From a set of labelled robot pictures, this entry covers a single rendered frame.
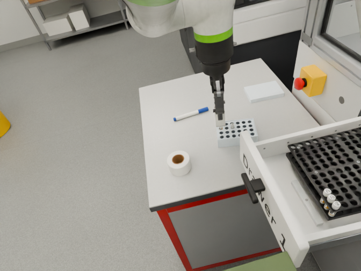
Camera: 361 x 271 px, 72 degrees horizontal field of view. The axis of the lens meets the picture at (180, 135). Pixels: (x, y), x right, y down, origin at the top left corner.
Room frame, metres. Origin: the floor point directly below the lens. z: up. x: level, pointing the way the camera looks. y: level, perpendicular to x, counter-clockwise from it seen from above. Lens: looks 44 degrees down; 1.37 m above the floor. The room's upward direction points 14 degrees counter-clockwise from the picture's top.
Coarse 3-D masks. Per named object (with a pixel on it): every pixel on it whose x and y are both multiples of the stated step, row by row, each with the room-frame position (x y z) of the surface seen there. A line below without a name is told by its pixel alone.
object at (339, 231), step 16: (320, 128) 0.39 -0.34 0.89; (336, 128) 0.39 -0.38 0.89; (352, 128) 0.39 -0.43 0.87; (256, 144) 0.39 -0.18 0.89; (272, 144) 0.39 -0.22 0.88; (288, 144) 0.39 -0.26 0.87; (272, 160) 0.37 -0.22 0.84; (288, 160) 0.36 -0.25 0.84; (272, 176) 0.33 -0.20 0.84; (288, 176) 0.32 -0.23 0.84; (288, 192) 0.28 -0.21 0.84; (304, 208) 0.23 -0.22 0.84; (304, 224) 0.20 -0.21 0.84; (336, 224) 0.18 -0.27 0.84; (352, 224) 0.16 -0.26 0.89; (320, 240) 0.15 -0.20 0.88; (336, 240) 0.14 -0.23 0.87; (352, 240) 0.14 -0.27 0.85
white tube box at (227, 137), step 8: (232, 120) 0.59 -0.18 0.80; (240, 120) 0.59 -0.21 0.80; (248, 120) 0.58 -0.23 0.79; (216, 128) 0.58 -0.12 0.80; (224, 128) 0.57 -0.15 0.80; (240, 128) 0.55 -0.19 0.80; (248, 128) 0.54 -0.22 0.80; (224, 136) 0.54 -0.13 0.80; (232, 136) 0.53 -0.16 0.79; (256, 136) 0.50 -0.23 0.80; (224, 144) 0.52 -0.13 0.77; (232, 144) 0.52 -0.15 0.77
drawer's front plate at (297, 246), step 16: (240, 144) 0.41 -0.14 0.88; (256, 160) 0.32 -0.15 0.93; (256, 176) 0.31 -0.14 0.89; (272, 192) 0.24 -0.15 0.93; (272, 208) 0.22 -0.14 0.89; (288, 208) 0.20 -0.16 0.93; (272, 224) 0.21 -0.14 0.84; (288, 224) 0.17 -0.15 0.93; (288, 240) 0.16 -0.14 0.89; (304, 240) 0.14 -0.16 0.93; (304, 256) 0.13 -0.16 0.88
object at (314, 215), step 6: (294, 180) 0.30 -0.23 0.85; (294, 186) 0.28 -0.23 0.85; (300, 186) 0.28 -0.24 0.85; (300, 192) 0.26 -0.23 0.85; (300, 198) 0.25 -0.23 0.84; (306, 198) 0.25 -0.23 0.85; (306, 204) 0.23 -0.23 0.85; (312, 204) 0.23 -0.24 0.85; (312, 210) 0.22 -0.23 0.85; (312, 216) 0.21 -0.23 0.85; (318, 216) 0.20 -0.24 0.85; (318, 222) 0.19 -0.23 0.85
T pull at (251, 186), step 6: (246, 174) 0.30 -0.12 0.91; (246, 180) 0.29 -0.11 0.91; (252, 180) 0.28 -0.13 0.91; (258, 180) 0.28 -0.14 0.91; (246, 186) 0.27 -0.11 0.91; (252, 186) 0.27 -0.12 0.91; (258, 186) 0.27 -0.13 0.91; (264, 186) 0.26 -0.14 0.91; (252, 192) 0.26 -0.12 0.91; (252, 198) 0.24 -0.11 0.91
